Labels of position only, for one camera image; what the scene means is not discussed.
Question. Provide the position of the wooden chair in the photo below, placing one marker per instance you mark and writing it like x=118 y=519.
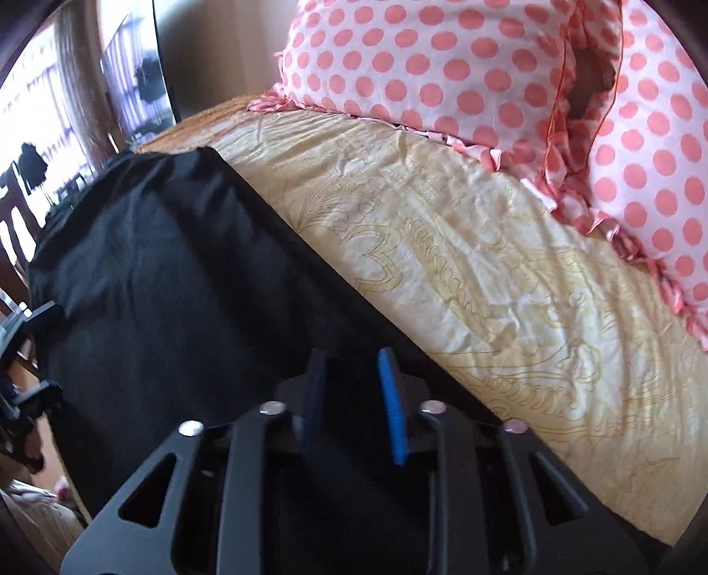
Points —
x=14 y=232

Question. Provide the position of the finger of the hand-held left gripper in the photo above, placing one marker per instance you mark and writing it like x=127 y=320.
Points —
x=41 y=314
x=38 y=395

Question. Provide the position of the light curtain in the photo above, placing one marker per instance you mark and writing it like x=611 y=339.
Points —
x=83 y=72

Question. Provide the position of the dark flat screen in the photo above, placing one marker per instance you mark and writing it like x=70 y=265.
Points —
x=138 y=77

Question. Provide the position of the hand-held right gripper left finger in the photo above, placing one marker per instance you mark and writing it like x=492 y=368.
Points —
x=314 y=387

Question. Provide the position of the pink polka dot pillow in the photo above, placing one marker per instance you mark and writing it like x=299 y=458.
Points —
x=431 y=66
x=652 y=144

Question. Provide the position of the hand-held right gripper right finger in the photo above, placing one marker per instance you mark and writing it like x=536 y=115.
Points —
x=391 y=403

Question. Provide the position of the black pants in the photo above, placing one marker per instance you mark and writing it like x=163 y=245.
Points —
x=182 y=276

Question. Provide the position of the yellow patterned bed sheet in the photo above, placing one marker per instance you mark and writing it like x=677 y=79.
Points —
x=470 y=287

